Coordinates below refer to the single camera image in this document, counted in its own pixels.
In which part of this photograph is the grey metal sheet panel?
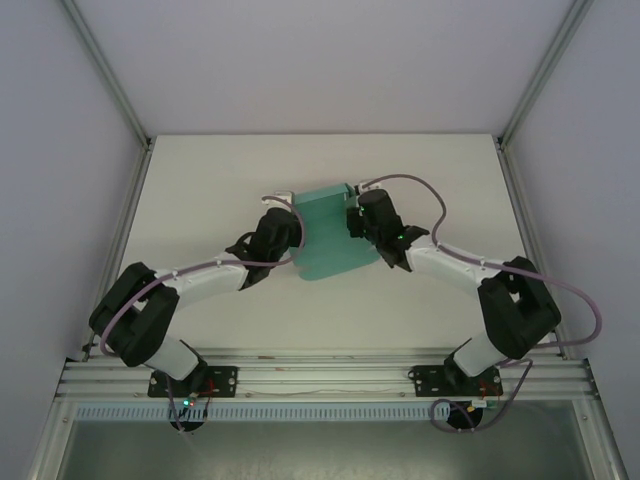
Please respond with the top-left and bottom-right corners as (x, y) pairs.
(53, 418), (597, 480)

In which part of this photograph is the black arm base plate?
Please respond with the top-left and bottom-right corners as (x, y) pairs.
(408, 364), (503, 399)
(146, 365), (239, 399)

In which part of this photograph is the aluminium frame strut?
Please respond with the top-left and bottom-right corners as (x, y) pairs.
(574, 394), (632, 480)
(25, 397), (77, 480)

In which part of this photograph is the teal green cloth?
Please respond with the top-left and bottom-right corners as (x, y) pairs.
(292, 182), (380, 284)

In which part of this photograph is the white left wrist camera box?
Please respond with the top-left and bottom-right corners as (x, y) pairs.
(260, 188), (297, 208)

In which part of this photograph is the aluminium frame post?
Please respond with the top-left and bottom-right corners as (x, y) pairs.
(59, 0), (154, 151)
(497, 0), (597, 149)

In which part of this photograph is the grey slotted cable duct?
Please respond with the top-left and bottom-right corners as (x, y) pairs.
(74, 403), (451, 423)

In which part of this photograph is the aluminium table side rail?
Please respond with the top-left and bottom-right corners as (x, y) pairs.
(79, 144), (154, 362)
(495, 139), (572, 361)

